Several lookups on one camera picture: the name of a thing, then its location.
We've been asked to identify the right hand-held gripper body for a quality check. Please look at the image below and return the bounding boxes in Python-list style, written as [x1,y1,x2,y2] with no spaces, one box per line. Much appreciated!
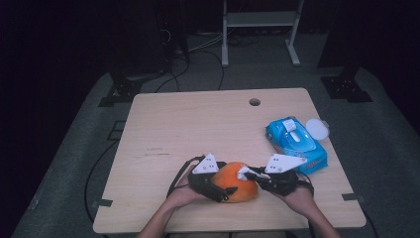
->
[256,153,315,197]

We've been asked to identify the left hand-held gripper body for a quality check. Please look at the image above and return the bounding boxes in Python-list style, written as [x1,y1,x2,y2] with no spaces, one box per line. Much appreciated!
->
[187,152,231,203]

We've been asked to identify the white wet wipe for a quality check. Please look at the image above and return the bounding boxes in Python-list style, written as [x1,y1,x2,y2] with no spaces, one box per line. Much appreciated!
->
[236,166,255,182]

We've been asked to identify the orange round fruit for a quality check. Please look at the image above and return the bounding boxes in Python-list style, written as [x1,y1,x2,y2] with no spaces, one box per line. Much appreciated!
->
[211,161,261,204]

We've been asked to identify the blue wet wipe pack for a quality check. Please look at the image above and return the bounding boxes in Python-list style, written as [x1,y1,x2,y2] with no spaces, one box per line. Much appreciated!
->
[264,116,331,176]

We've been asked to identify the person's left hand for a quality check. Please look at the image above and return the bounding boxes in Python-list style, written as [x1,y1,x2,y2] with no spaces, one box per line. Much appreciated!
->
[165,165,214,210]

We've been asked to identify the person's right hand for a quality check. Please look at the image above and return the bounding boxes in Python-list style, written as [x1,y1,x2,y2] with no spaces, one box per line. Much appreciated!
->
[274,184,320,219]

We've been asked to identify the black tape strip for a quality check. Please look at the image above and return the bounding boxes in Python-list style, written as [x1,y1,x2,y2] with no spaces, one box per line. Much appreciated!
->
[341,192,367,203]
[90,198,114,209]

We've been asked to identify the black floor tape outline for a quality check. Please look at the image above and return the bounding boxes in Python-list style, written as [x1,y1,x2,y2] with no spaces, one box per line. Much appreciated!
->
[107,120,127,142]

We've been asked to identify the black stand base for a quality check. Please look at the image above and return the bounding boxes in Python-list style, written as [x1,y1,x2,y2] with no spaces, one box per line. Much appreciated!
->
[320,63,374,103]
[98,72,144,108]

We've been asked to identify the white metal stand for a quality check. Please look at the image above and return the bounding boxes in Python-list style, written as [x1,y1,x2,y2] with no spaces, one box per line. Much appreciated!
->
[221,0,306,68]

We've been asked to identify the right hand-held gripper black cable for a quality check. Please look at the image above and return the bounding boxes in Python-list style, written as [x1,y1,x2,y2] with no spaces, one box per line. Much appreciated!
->
[297,171,315,196]

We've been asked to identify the hand-held gripper black cable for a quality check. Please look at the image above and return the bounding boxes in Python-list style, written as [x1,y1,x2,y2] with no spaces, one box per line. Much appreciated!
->
[166,155,206,198]
[297,171,315,196]

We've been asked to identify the left hand-held gripper black cable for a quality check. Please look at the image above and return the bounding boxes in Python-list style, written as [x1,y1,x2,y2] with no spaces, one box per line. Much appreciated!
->
[166,155,206,198]

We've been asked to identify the long black floor cable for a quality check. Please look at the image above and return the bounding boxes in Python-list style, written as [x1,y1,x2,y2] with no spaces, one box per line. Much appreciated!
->
[83,140,120,226]

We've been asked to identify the white floor cables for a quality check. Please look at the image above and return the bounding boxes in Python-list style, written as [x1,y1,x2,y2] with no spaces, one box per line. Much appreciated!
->
[189,32,226,54]

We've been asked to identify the tangle of dark cables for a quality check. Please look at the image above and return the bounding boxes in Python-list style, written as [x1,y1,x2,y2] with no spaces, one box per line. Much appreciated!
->
[227,32,263,48]

